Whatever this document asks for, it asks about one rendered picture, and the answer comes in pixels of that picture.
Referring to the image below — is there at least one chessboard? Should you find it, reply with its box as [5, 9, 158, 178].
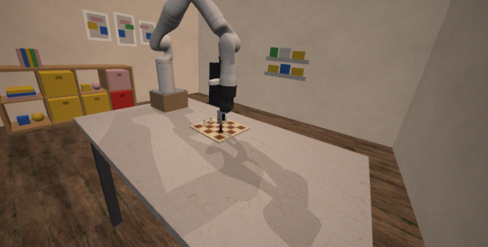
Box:
[189, 117, 250, 143]

